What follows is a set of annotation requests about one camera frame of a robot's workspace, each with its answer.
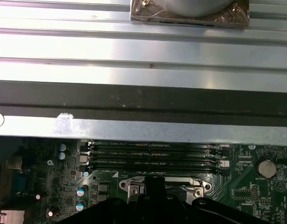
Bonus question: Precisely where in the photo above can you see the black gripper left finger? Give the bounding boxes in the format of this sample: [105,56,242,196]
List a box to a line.
[57,176,156,224]

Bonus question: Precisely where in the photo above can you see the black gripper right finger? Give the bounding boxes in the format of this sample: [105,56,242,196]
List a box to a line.
[155,176,253,224]

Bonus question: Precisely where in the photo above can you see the metal wire locking lever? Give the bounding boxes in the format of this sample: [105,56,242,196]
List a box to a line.
[166,185,198,194]

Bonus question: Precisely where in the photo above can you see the CPU socket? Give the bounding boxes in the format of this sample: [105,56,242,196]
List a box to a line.
[118,175,214,205]

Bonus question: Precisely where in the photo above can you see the black RAM slot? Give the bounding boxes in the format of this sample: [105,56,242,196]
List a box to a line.
[89,139,220,144]
[89,145,220,153]
[89,162,221,171]
[89,154,220,161]

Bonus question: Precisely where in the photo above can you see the green Dell motherboard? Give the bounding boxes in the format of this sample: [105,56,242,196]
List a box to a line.
[17,137,287,224]

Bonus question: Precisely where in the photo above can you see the silver coin cell battery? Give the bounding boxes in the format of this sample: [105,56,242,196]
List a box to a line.
[257,158,277,178]

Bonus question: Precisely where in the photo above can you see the black and grey PC case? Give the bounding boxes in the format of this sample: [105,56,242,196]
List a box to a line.
[0,80,287,187]

